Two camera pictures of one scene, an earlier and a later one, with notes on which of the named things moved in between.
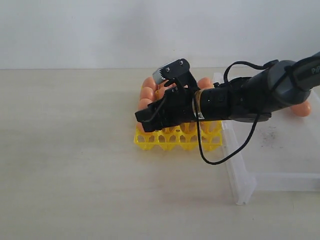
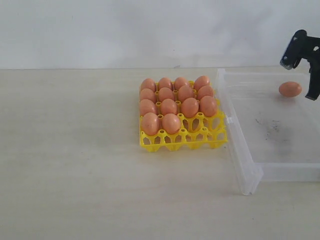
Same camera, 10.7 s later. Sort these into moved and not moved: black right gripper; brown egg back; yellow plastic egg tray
Moved: black right gripper
Not moved: brown egg back; yellow plastic egg tray
